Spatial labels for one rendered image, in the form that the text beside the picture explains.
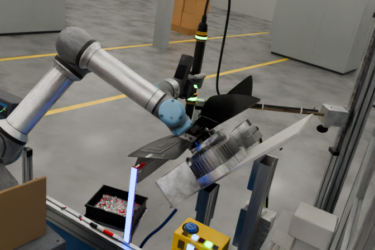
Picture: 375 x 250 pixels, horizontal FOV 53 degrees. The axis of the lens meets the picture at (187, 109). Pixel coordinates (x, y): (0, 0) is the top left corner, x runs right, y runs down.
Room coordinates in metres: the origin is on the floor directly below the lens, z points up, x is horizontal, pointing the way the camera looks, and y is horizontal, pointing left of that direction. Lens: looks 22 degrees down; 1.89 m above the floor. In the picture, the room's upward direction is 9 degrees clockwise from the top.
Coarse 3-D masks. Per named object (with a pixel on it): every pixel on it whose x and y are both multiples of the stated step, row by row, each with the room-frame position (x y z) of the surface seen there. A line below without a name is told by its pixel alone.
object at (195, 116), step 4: (196, 100) 1.44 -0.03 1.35; (200, 100) 1.43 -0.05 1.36; (196, 104) 1.43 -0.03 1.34; (200, 104) 1.42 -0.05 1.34; (196, 108) 1.42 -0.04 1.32; (200, 108) 1.42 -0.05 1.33; (196, 112) 1.42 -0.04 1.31; (192, 116) 1.46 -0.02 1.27; (196, 116) 1.42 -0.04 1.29; (192, 120) 1.42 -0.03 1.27; (196, 120) 1.42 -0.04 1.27
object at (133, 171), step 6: (132, 168) 1.12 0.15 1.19; (132, 174) 1.12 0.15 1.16; (132, 180) 1.12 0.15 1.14; (132, 186) 1.12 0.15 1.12; (132, 192) 1.11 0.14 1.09; (132, 198) 1.11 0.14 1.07; (132, 204) 1.11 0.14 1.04; (126, 216) 1.12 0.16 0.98; (126, 222) 1.12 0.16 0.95; (126, 228) 1.12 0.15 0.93; (126, 234) 1.12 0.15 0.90; (126, 240) 1.12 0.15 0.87
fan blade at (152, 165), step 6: (138, 162) 1.55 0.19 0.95; (144, 162) 1.51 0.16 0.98; (150, 162) 1.49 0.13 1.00; (156, 162) 1.47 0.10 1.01; (162, 162) 1.46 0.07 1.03; (144, 168) 1.48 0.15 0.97; (150, 168) 1.46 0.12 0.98; (156, 168) 1.45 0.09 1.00; (138, 174) 1.46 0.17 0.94; (144, 174) 1.45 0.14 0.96; (138, 180) 1.43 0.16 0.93
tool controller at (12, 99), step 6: (0, 90) 1.48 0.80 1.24; (0, 96) 1.39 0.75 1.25; (6, 96) 1.41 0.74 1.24; (12, 96) 1.44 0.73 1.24; (0, 102) 1.36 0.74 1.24; (6, 102) 1.34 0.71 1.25; (12, 102) 1.35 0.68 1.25; (18, 102) 1.37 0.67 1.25; (0, 108) 1.35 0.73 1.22; (6, 108) 1.33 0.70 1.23; (12, 108) 1.33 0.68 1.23; (0, 114) 1.34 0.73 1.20; (6, 114) 1.33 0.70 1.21
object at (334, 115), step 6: (324, 108) 1.53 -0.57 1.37; (330, 108) 1.51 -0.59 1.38; (336, 108) 1.52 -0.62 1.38; (342, 108) 1.54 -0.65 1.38; (348, 108) 1.53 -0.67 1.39; (324, 114) 1.51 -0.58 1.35; (330, 114) 1.49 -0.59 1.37; (336, 114) 1.49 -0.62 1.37; (342, 114) 1.50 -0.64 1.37; (348, 114) 1.50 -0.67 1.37; (324, 120) 1.50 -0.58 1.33; (330, 120) 1.49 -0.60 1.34; (336, 120) 1.49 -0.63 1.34; (342, 120) 1.50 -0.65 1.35; (336, 126) 1.49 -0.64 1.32; (342, 126) 1.50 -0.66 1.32
